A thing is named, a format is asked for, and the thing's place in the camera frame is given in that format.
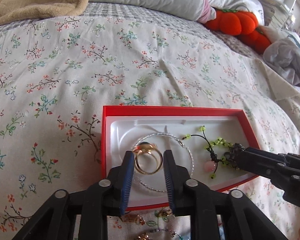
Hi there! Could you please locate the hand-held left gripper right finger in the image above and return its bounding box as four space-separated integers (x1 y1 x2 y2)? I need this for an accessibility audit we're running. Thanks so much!
163 149 289 240

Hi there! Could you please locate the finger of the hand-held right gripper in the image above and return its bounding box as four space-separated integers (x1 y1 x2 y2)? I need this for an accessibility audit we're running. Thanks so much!
236 147 300 167
233 154 289 188

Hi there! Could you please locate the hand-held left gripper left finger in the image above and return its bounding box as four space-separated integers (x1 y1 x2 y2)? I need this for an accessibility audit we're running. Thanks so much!
11 151 135 240

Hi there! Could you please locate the green bead bracelet pink charm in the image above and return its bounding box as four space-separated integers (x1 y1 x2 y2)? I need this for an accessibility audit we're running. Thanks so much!
183 126 241 180

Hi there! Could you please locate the gold ring with blue stone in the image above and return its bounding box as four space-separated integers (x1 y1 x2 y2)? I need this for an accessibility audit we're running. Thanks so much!
132 141 164 174

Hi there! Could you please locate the red jewelry box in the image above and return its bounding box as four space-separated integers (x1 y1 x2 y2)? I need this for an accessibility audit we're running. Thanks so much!
101 105 261 211

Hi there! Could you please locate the silver twisted bangle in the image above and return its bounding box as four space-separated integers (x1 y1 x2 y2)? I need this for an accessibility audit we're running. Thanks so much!
131 133 194 193

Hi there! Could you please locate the gold pendant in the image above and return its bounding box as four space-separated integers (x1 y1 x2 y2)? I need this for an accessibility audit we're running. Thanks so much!
156 208 174 218

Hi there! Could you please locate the gold earring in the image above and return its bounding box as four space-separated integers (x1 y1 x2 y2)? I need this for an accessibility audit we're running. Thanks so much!
121 211 146 227

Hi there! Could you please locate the gold brooch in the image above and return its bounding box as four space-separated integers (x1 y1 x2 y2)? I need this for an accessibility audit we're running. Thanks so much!
136 231 155 240

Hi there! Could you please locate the grey crumpled garment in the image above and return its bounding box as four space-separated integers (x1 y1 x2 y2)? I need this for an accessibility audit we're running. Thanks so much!
263 26 300 88

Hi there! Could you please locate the small orange pumpkin plush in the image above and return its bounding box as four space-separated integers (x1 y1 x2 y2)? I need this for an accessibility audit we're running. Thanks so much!
237 26 273 55

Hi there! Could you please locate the floral bed sheet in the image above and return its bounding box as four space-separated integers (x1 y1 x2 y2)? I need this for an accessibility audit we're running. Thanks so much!
0 2 300 240

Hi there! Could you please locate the large orange pumpkin plush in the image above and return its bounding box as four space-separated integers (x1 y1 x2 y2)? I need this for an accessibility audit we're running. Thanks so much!
205 7 257 36

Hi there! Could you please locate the stack of books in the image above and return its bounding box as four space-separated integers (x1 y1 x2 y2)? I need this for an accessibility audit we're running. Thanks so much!
260 0 295 30

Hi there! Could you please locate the pink striped cloth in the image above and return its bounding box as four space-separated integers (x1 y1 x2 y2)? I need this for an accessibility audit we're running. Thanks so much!
197 0 217 23

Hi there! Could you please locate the beige fleece blanket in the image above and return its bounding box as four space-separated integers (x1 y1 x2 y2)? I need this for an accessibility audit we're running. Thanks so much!
0 0 90 29

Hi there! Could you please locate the blue green bead bracelet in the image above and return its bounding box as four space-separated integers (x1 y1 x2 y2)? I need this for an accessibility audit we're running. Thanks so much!
150 229 191 240

